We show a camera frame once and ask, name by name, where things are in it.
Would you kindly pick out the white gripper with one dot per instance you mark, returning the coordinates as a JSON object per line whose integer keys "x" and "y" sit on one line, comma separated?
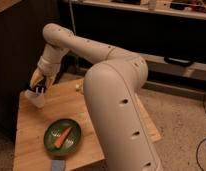
{"x": 47, "y": 68}

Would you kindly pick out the black and white eraser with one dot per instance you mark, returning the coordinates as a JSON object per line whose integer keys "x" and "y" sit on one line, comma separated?
{"x": 40, "y": 89}

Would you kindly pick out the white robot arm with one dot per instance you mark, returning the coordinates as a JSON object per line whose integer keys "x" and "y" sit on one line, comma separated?
{"x": 110, "y": 87}

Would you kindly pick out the green plate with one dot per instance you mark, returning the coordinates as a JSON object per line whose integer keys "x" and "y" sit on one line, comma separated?
{"x": 55, "y": 130}

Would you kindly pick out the orange carrot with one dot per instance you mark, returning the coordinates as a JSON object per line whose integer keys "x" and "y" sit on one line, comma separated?
{"x": 59, "y": 141}

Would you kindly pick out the thin metal rod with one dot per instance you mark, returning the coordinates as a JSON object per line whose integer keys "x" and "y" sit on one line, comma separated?
{"x": 72, "y": 16}

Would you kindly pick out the grey metal beam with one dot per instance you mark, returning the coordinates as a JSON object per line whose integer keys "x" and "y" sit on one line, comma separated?
{"x": 158, "y": 64}

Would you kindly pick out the wooden shelf with clutter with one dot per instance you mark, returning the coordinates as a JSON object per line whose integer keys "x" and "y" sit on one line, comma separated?
{"x": 150, "y": 7}

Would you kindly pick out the black handle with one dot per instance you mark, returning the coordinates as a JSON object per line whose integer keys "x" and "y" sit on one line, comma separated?
{"x": 178, "y": 62}

